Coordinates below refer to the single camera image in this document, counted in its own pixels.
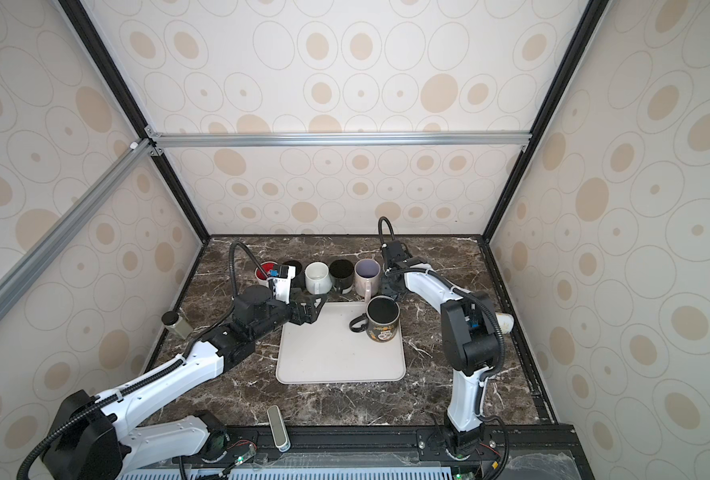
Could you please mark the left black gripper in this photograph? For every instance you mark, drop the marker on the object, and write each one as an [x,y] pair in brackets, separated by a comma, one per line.
[310,315]

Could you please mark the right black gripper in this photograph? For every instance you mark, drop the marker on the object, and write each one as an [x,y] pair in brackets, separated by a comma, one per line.
[386,282]

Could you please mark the white ribbed mug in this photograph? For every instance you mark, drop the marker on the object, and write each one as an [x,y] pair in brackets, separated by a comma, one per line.
[317,278]

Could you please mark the black mug white rim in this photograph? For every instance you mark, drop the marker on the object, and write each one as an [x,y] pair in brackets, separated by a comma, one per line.
[298,280]

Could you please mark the pink mug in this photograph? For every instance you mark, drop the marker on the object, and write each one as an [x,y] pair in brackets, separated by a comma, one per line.
[367,278]

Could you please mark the small white black mug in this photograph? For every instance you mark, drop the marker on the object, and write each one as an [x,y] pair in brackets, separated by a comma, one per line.
[342,272]

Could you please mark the white mug red inside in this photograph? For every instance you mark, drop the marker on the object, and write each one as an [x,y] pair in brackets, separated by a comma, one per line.
[266,271]

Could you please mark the black skull pattern mug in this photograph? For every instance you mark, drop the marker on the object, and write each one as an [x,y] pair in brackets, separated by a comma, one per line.
[380,321]

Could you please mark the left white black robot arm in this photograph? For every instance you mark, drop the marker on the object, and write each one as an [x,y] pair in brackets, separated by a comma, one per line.
[94,437]

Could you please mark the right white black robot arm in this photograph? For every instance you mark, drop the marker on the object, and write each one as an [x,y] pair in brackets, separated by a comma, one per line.
[473,336]

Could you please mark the beige plastic tray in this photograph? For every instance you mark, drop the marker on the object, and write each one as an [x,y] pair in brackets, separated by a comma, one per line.
[327,351]

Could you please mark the white cup blue lid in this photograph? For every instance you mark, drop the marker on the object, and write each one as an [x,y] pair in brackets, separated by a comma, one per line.
[506,322]

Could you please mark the grey white remote bar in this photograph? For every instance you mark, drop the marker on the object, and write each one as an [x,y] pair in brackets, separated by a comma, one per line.
[278,429]

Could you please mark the small bottle black cap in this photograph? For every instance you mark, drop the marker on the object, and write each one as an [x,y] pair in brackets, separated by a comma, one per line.
[176,322]

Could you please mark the horizontal aluminium frame bar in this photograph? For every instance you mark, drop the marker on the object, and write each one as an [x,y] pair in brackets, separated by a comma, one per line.
[329,139]

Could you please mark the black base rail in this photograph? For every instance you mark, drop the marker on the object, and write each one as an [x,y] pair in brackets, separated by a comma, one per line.
[183,450]

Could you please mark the diagonal aluminium frame bar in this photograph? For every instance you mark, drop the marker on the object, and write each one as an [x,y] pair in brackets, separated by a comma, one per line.
[31,266]

